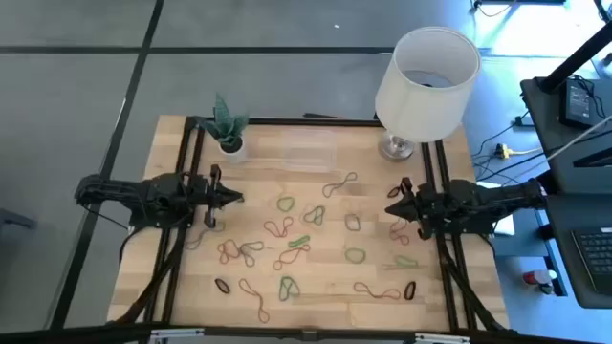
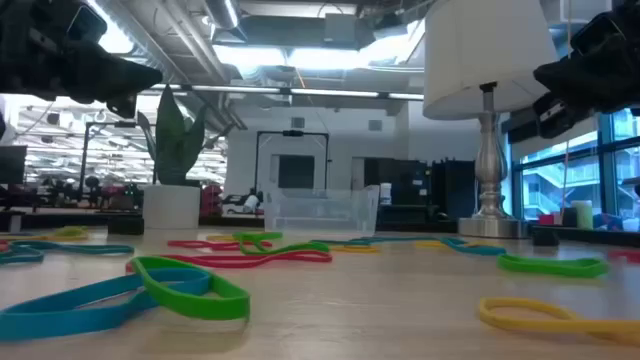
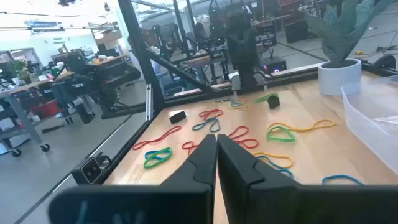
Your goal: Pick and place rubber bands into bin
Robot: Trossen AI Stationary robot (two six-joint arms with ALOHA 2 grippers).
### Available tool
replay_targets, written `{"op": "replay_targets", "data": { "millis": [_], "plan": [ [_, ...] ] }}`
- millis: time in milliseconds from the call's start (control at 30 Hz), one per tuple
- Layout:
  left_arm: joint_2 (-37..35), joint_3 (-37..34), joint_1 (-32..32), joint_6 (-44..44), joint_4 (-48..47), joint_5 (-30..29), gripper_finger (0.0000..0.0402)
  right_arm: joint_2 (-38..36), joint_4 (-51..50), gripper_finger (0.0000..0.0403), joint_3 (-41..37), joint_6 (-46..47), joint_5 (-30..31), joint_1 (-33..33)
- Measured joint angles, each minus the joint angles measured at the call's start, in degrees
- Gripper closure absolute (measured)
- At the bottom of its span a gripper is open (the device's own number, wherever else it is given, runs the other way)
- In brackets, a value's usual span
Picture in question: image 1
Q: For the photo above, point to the white table lamp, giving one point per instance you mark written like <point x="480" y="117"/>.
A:
<point x="421" y="105"/>

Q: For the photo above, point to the black aluminium frame rail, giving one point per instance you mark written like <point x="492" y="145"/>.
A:
<point x="427" y="167"/>
<point x="181" y="157"/>
<point x="195" y="157"/>
<point x="442" y="162"/>
<point x="287" y="122"/>

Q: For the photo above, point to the black power adapter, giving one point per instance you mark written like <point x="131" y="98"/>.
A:
<point x="576" y="102"/>

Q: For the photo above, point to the black stand pole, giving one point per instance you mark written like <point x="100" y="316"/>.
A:
<point x="574" y="59"/>

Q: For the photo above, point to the clear plastic bin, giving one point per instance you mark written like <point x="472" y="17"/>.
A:
<point x="311" y="150"/>

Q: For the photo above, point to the white paper sheet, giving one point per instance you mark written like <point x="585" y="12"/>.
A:
<point x="506" y="225"/>

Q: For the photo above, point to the silver frame bracket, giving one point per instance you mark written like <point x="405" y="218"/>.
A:
<point x="177" y="333"/>
<point x="440" y="338"/>

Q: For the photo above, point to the small black plug adapter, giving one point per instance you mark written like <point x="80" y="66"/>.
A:
<point x="523" y="121"/>

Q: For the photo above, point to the yellow rubber band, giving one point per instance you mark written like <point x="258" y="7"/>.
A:
<point x="347" y="313"/>

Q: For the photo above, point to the black side desk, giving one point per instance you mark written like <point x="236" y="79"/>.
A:
<point x="564" y="210"/>

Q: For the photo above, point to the green snake plant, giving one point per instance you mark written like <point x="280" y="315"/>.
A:
<point x="225" y="122"/>

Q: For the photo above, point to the green rubber band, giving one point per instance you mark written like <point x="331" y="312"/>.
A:
<point x="323" y="215"/>
<point x="299" y="241"/>
<point x="396" y="260"/>
<point x="345" y="256"/>
<point x="278" y="204"/>
<point x="280" y="291"/>

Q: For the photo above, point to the red and white bottle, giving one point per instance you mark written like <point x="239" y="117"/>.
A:
<point x="538" y="277"/>

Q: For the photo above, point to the grey furniture foot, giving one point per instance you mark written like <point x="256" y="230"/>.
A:
<point x="14" y="219"/>

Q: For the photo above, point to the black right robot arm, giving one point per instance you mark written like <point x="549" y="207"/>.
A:
<point x="497" y="196"/>

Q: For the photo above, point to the yellow power plug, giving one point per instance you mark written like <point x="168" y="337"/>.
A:
<point x="501" y="152"/>

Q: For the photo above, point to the white plant pot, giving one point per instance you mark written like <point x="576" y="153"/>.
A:
<point x="234" y="156"/>

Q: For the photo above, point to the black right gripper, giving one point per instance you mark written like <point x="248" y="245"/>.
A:
<point x="425" y="205"/>

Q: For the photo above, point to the black aluminium frame beam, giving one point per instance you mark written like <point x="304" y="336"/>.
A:
<point x="72" y="337"/>

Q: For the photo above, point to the black laptop keyboard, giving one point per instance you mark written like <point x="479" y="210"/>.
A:
<point x="595" y="258"/>

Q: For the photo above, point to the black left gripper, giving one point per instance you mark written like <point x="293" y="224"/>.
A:
<point x="205" y="196"/>

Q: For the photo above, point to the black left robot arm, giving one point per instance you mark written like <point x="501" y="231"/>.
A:
<point x="119" y="191"/>

